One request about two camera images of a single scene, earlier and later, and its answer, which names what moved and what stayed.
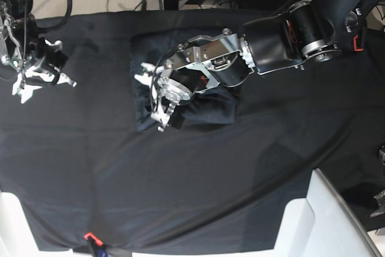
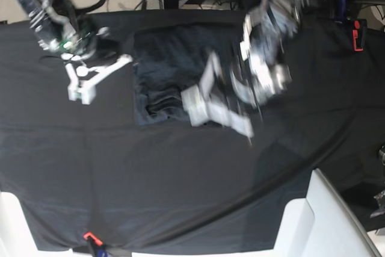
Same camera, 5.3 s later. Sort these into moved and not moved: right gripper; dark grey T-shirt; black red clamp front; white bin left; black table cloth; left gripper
Moved: right gripper; left gripper
Not moved: black table cloth; white bin left; dark grey T-shirt; black red clamp front
